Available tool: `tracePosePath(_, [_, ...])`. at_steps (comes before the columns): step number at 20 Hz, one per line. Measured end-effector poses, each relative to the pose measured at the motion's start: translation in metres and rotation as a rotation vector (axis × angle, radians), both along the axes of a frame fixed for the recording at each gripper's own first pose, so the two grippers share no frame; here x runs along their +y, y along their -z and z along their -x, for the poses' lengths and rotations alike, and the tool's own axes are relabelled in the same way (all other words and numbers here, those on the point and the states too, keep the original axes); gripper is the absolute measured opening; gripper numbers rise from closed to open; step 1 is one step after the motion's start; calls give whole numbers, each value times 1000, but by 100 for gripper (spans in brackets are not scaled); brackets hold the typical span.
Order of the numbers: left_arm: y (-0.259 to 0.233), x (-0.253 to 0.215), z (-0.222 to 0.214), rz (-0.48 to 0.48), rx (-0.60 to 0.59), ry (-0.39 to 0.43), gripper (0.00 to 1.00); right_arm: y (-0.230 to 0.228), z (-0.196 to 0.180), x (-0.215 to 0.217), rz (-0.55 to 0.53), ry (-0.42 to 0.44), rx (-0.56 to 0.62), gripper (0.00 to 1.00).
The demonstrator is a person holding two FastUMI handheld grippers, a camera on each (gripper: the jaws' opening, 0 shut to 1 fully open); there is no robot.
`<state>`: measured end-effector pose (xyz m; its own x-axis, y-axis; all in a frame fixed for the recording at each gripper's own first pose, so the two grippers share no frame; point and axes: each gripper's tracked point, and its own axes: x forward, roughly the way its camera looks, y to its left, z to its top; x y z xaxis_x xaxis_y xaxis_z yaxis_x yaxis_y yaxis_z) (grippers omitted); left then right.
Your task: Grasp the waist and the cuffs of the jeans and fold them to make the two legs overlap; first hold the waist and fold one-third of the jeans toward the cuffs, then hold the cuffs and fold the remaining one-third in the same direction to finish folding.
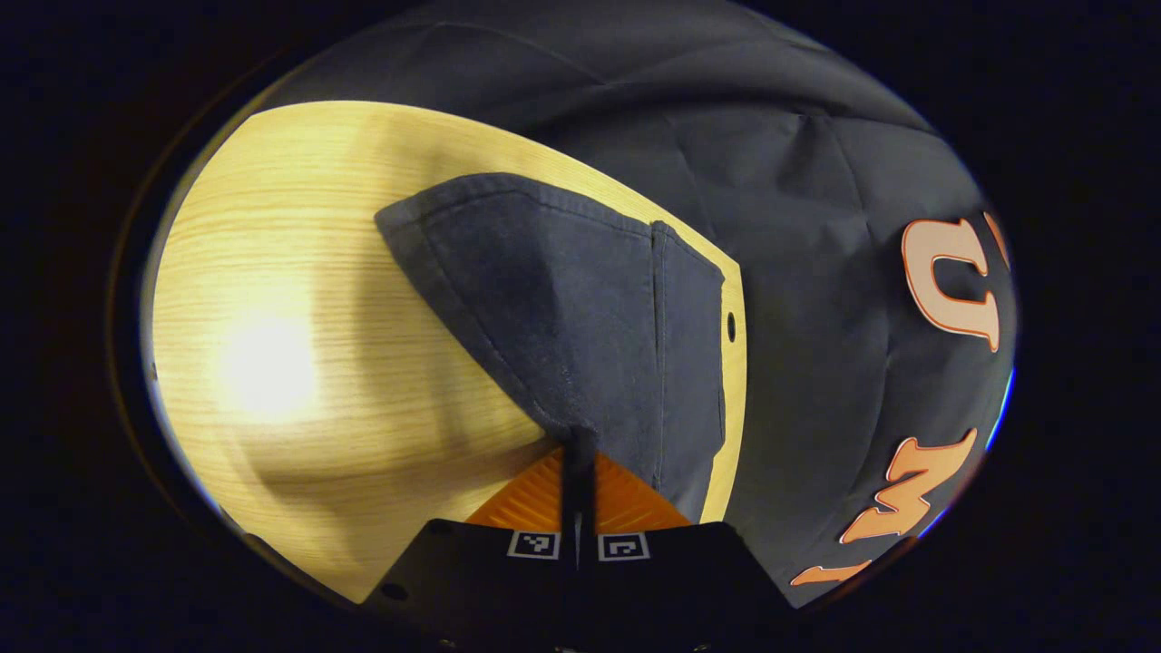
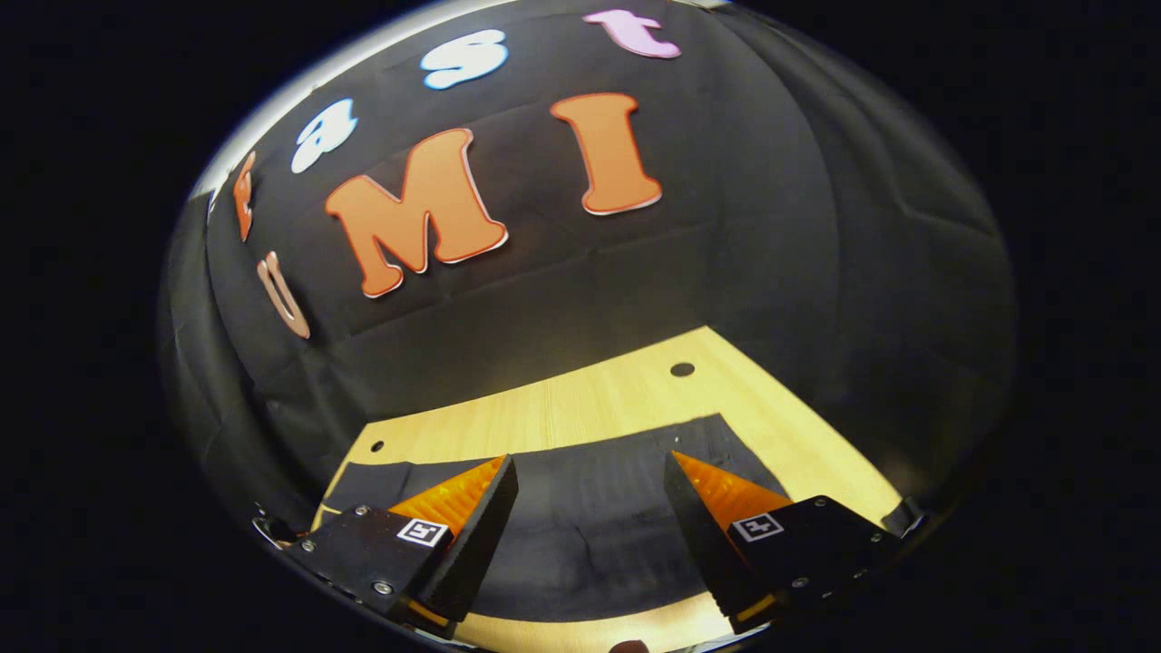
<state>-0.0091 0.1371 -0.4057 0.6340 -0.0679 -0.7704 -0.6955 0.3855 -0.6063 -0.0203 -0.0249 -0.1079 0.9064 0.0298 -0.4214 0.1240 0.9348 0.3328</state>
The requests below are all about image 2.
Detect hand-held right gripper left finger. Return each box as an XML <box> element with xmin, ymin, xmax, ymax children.
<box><xmin>286</xmin><ymin>453</ymin><xmax>520</xmax><ymax>638</ymax></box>

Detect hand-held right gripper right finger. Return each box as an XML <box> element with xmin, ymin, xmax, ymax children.
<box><xmin>663</xmin><ymin>450</ymin><xmax>904</xmax><ymax>635</ymax></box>

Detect dark grey jeans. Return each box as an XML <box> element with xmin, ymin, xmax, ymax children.
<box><xmin>324</xmin><ymin>413</ymin><xmax>789</xmax><ymax>624</ymax></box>

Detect black backdrop cloth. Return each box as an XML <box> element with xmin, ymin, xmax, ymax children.
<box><xmin>159</xmin><ymin>0</ymin><xmax>1017</xmax><ymax>545</ymax></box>

